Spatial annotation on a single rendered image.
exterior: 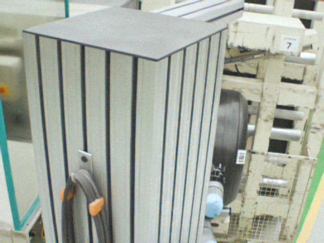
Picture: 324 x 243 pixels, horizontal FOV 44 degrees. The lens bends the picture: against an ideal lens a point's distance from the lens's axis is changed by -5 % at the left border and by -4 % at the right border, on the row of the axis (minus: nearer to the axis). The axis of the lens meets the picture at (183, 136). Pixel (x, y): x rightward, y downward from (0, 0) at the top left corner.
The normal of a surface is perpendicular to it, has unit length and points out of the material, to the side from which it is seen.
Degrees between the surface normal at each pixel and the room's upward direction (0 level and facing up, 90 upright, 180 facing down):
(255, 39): 90
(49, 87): 90
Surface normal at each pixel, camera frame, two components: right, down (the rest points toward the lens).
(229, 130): -0.03, -0.29
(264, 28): -0.11, 0.47
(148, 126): -0.46, 0.40
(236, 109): 0.29, -0.57
